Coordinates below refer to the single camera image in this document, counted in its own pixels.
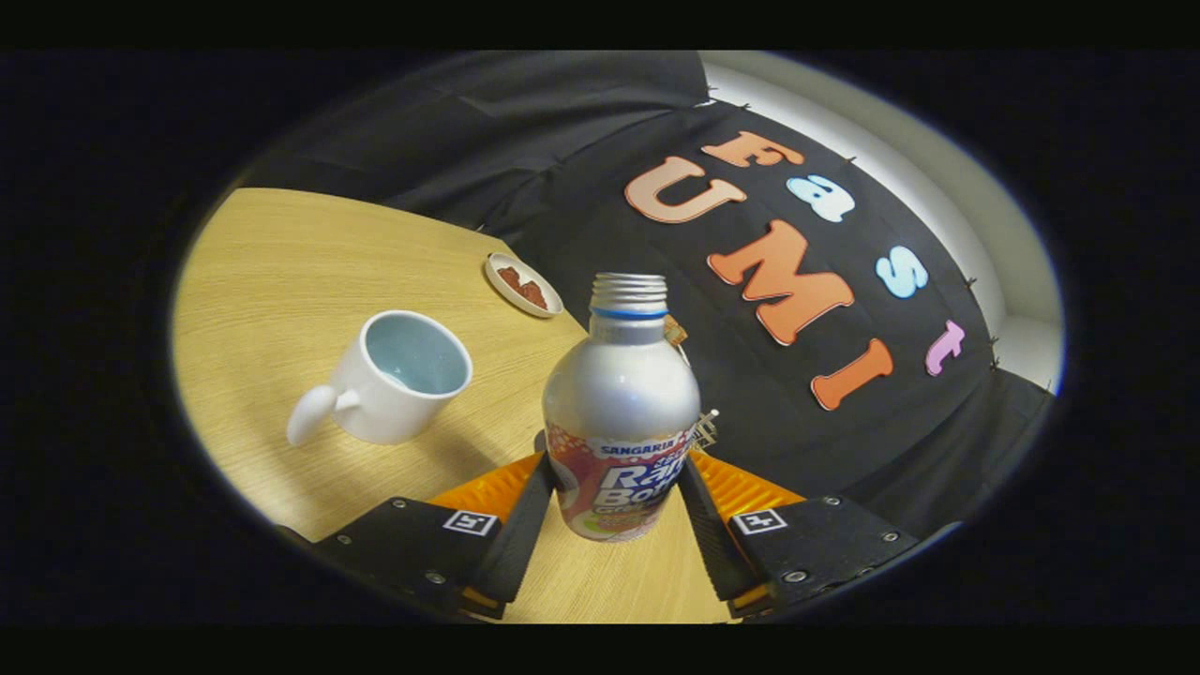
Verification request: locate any small white plate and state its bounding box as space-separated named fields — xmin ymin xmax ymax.
xmin=484 ymin=252 xmax=564 ymax=320

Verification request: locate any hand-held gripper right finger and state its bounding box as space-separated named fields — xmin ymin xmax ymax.
xmin=677 ymin=448 xmax=924 ymax=618

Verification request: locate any silver juice bottle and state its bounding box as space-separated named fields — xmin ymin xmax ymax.
xmin=542 ymin=273 xmax=702 ymax=544

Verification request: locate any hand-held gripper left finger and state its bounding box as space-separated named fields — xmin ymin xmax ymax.
xmin=312 ymin=453 xmax=554 ymax=620

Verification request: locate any white cup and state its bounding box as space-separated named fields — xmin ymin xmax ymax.
xmin=286 ymin=310 xmax=473 ymax=448

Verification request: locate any wooden table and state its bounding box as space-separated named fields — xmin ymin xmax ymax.
xmin=172 ymin=187 xmax=732 ymax=624

